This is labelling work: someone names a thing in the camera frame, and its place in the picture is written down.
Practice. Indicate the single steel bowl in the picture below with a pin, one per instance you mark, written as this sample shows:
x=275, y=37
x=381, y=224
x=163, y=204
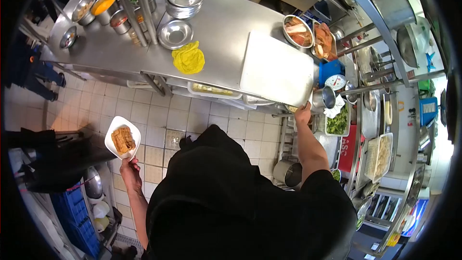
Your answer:
x=175, y=34

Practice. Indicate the steel tray with meat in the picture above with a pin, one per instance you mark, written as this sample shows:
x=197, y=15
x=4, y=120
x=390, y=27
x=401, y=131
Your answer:
x=323, y=41

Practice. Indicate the person's right hand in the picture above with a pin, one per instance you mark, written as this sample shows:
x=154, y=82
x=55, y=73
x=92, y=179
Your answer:
x=302, y=114

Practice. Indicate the steel container with orange sauce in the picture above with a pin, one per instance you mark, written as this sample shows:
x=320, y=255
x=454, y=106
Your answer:
x=104, y=6

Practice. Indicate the small steel container red sauce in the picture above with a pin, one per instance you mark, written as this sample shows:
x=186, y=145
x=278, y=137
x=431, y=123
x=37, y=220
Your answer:
x=119, y=21

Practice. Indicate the person's body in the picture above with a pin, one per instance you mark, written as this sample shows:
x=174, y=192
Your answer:
x=245, y=202

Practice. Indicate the upturned steel bowl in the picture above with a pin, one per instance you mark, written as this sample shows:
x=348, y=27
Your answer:
x=93, y=183

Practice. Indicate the stainless steel work table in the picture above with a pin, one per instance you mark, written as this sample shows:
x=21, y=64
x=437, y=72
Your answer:
x=220, y=39

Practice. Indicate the red plastic crate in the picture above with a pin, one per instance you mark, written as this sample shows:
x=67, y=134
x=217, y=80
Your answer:
x=348, y=150

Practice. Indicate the small shallow steel bowl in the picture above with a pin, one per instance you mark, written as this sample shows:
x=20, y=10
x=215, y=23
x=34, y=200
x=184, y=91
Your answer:
x=68, y=38

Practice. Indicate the steel bowl with meat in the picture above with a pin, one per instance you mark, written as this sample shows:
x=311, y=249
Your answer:
x=298, y=31

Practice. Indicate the steel bowl with pale food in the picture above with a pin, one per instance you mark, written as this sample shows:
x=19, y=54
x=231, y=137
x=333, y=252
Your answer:
x=83, y=9

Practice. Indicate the white basket with food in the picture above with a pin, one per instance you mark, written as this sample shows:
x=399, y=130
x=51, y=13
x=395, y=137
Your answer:
x=379, y=157

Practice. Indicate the white cutting board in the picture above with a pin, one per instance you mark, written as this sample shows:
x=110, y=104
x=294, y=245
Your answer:
x=276, y=68

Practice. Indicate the steel shelf rack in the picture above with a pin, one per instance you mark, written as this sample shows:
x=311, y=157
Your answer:
x=375, y=86

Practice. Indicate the blue plastic crate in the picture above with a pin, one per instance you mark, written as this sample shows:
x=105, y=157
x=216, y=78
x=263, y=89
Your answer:
x=77, y=220

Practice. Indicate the white plastic food container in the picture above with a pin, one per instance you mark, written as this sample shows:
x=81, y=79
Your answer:
x=213, y=90

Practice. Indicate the low steel pot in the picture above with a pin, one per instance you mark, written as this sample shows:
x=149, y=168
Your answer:
x=288, y=173

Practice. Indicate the yellow cloth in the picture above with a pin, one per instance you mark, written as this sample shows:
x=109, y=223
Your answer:
x=188, y=58

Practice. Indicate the blue kitchen scale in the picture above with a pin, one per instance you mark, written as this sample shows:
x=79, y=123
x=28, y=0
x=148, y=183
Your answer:
x=330, y=74

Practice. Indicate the person's right fingers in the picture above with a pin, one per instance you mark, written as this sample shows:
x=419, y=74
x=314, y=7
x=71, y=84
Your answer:
x=306, y=106

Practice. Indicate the person's left thumb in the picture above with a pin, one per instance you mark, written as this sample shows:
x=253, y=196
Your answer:
x=136, y=164

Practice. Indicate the steel cup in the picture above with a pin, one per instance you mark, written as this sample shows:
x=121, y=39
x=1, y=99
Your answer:
x=323, y=98

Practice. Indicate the fried brown food piece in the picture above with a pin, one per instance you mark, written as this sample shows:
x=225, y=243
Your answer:
x=123, y=139

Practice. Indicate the person's left hand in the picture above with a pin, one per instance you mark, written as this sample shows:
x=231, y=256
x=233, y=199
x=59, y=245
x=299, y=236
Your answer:
x=130, y=177

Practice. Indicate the white plate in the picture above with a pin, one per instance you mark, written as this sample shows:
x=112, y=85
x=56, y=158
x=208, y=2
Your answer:
x=114, y=135

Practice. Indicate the tray of green vegetables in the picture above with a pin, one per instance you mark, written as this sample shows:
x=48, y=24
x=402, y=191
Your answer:
x=338, y=122

